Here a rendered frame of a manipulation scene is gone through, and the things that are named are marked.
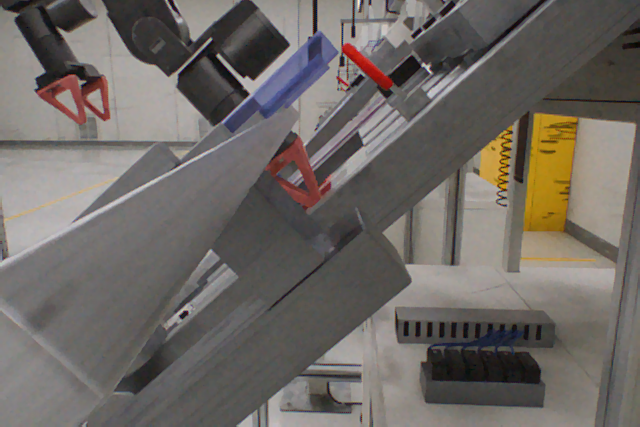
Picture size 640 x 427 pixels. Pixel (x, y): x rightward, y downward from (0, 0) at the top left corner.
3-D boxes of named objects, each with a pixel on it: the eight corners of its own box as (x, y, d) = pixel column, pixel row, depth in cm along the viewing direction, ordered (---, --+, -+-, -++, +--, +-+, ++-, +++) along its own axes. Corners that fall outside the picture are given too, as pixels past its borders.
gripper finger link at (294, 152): (339, 178, 59) (288, 121, 58) (339, 190, 52) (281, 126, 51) (299, 212, 60) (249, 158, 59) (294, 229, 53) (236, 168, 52)
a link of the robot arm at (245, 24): (143, 31, 55) (124, 34, 47) (214, -42, 53) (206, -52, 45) (220, 108, 59) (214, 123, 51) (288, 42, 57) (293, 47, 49)
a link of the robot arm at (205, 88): (178, 82, 56) (162, 80, 50) (220, 40, 55) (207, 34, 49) (220, 126, 57) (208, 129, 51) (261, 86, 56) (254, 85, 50)
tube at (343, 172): (148, 351, 60) (142, 345, 60) (152, 345, 62) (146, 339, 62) (465, 73, 51) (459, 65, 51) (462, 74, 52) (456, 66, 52)
